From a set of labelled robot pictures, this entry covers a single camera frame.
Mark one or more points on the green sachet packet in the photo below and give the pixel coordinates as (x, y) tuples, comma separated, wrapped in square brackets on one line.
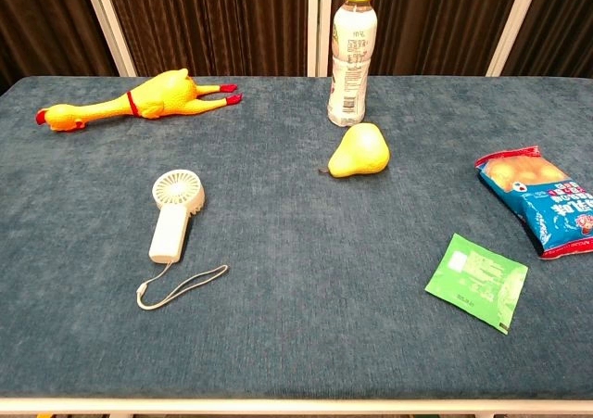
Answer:
[(477, 283)]

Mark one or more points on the blue red snack bag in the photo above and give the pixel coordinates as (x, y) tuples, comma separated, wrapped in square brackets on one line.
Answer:
[(556, 200)]

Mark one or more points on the blue table cloth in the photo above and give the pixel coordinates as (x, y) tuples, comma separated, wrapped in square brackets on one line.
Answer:
[(296, 251)]

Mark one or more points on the brown pleated partition panel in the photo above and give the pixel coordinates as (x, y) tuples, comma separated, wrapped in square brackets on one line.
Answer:
[(440, 19), (46, 19), (565, 19), (208, 19)]

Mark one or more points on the white bottle yellow cap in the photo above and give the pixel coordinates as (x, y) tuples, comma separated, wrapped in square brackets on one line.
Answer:
[(349, 66)]

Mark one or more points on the yellow pear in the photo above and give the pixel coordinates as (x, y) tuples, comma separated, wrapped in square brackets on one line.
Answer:
[(361, 154)]

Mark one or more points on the white table frame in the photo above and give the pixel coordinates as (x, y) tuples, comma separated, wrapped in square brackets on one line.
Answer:
[(296, 406)]

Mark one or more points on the yellow rubber chicken toy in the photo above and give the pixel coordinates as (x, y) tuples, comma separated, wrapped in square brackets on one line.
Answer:
[(162, 96)]

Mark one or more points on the white handheld mini fan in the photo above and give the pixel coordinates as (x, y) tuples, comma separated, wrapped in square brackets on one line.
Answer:
[(169, 232)]

